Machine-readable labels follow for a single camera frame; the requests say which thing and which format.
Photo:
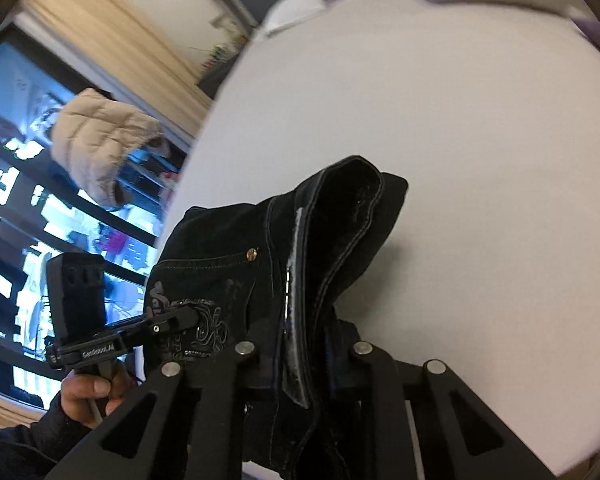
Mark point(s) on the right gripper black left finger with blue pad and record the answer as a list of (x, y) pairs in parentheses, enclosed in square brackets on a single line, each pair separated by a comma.
[(189, 420)]

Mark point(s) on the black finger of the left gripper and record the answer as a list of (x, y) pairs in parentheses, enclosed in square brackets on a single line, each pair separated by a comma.
[(164, 327)]

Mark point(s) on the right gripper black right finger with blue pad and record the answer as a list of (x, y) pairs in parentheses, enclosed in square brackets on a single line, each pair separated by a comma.
[(396, 420)]

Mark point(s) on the black denim pants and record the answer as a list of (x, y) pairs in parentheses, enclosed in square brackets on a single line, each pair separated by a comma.
[(270, 273)]

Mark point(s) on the dark sleeve forearm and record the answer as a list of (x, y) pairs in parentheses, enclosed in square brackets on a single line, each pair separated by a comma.
[(32, 452)]

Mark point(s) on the person's left hand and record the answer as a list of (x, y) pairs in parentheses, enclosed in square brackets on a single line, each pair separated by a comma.
[(88, 399)]

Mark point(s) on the white bed sheet mattress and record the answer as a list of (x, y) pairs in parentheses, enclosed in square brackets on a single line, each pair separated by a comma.
[(492, 115)]

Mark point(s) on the beige puffer jacket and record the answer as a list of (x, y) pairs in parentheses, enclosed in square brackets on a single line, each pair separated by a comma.
[(93, 138)]

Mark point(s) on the dark nightstand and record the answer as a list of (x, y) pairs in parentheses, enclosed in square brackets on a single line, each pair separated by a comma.
[(212, 79)]

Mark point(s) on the clutter on nightstand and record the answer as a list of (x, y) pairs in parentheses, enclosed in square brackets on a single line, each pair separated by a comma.
[(234, 39)]

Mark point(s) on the beige curtain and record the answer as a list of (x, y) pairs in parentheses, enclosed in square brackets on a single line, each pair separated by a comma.
[(132, 51)]

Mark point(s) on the white pillow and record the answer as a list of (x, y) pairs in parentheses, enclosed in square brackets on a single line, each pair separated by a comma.
[(285, 14)]

